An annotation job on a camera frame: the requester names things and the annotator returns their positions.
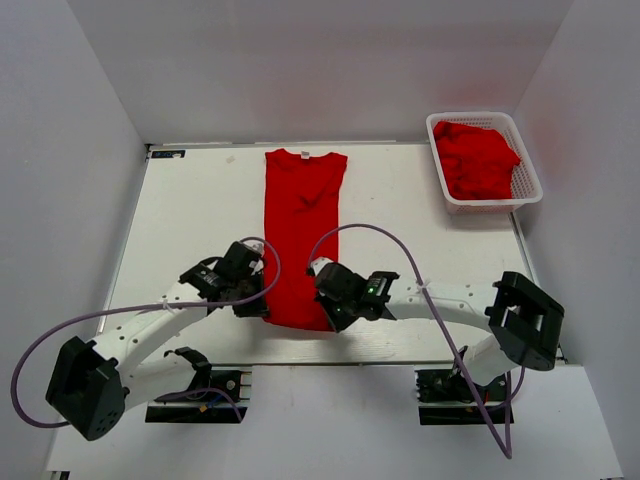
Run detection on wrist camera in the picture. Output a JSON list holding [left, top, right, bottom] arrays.
[[306, 257, 332, 277], [241, 238, 266, 274]]

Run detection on red shirts in basket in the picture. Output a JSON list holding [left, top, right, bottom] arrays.
[[433, 121, 520, 201]]

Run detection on blue table label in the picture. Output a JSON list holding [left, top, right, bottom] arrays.
[[151, 150, 186, 159]]

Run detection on white plastic basket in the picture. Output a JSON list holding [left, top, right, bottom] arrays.
[[426, 111, 543, 214]]

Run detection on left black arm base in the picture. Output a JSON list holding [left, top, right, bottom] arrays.
[[145, 347, 252, 425]]

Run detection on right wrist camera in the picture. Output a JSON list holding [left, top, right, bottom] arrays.
[[306, 257, 332, 277]]

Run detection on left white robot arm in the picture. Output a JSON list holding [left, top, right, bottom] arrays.
[[45, 240, 267, 441]]

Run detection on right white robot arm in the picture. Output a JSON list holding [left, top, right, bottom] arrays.
[[307, 257, 565, 399]]

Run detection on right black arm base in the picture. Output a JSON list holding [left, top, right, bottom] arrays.
[[415, 369, 511, 426]]

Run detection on red t shirt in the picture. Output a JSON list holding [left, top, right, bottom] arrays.
[[264, 149, 348, 332]]

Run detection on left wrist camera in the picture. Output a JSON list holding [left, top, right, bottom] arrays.
[[241, 238, 266, 274]]

